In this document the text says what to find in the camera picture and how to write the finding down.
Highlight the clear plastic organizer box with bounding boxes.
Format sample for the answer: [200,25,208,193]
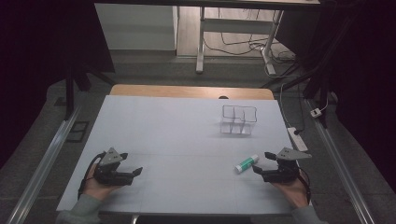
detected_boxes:
[219,105,259,136]

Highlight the white power strip cable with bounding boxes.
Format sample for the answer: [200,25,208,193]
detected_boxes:
[278,81,294,129]

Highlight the black stand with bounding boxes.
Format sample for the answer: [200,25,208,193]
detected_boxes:
[63,60,117,121]
[261,15,361,129]

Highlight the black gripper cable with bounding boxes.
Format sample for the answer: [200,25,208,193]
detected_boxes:
[297,167,313,205]
[78,151,107,201]

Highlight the person's left hand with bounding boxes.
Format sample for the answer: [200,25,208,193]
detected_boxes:
[82,161,123,201]

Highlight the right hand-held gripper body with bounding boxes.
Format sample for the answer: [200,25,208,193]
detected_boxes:
[262,147,313,184]

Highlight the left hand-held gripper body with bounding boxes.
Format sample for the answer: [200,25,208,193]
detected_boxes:
[92,147,135,187]

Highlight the white metal desk frame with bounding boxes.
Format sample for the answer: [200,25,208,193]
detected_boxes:
[194,6,285,77]

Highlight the wooden table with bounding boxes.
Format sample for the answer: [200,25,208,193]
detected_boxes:
[109,83,276,101]

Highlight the white table mat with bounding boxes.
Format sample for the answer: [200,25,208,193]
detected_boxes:
[56,94,316,217]

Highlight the black floor frame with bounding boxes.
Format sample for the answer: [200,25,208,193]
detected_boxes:
[66,120,91,144]

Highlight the white power strip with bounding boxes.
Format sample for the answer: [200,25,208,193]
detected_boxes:
[287,126,309,153]

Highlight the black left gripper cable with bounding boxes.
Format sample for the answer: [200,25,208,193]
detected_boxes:
[78,151,107,201]

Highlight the white cabinet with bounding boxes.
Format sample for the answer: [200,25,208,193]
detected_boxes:
[93,3,179,51]

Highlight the person's right hand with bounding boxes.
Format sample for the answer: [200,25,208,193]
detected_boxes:
[272,169,311,209]

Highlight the metal floor rail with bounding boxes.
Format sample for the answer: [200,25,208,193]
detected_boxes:
[6,104,82,224]
[305,98,376,224]

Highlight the green and white glue stick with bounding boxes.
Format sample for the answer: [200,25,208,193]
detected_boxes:
[233,154,261,175]

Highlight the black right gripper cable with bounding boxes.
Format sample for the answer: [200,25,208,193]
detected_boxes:
[297,167,313,205]

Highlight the black floor cables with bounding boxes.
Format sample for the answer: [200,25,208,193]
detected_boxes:
[203,7,296,64]

